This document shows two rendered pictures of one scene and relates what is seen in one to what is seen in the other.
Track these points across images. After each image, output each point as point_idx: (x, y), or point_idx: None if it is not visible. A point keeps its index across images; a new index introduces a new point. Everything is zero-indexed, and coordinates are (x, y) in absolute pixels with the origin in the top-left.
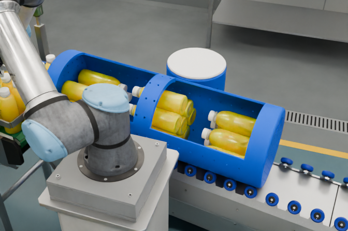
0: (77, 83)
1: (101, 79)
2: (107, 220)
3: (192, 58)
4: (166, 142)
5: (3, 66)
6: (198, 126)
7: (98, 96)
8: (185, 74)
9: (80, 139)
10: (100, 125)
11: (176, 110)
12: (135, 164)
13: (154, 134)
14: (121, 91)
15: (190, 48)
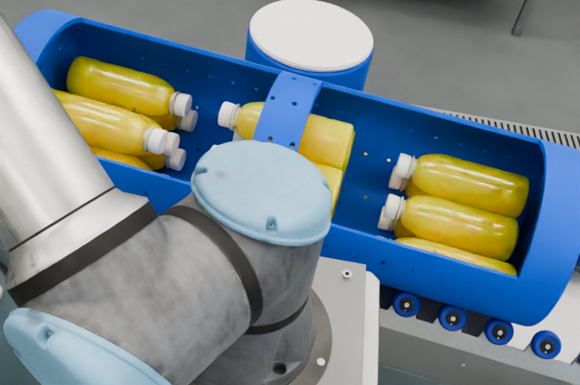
0: (73, 95)
1: (129, 83)
2: None
3: (301, 22)
4: (365, 264)
5: None
6: (354, 181)
7: (252, 193)
8: (297, 61)
9: (216, 349)
10: (268, 287)
11: (336, 161)
12: (316, 345)
13: None
14: (310, 167)
15: (291, 0)
